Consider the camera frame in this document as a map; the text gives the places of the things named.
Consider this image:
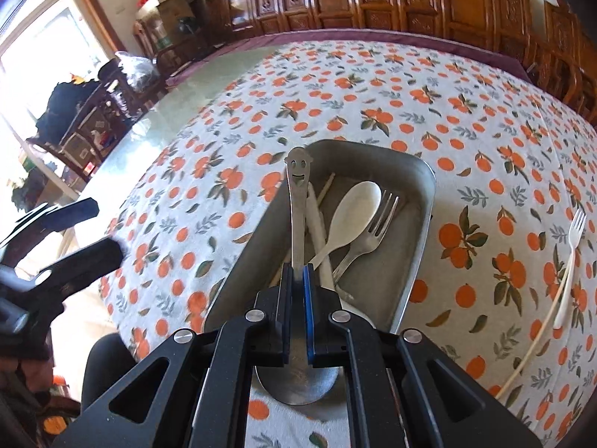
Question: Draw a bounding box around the orange print tablecloth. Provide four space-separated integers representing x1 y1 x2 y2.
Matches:
99 41 596 447

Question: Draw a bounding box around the grey metal utensil tray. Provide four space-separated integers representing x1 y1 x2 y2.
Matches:
204 140 436 333

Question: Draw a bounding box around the wooden chopstick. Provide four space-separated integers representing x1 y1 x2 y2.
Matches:
270 172 337 289
495 260 573 399

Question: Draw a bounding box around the large white plastic spoon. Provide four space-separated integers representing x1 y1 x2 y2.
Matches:
311 181 381 270

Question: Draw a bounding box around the small white plastic spoon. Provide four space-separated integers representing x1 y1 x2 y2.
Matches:
304 181 376 330

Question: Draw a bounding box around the white plastic fork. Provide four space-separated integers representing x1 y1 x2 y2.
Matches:
553 207 587 330

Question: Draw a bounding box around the metal fork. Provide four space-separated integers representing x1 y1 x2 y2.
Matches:
333 190 401 284

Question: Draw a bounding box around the purple table cover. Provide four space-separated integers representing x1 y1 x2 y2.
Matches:
166 28 531 87

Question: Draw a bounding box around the carved wooden chair row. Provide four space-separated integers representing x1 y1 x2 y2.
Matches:
150 0 596 124

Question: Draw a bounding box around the metal smiley face spoon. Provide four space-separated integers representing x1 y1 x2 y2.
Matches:
256 147 339 407

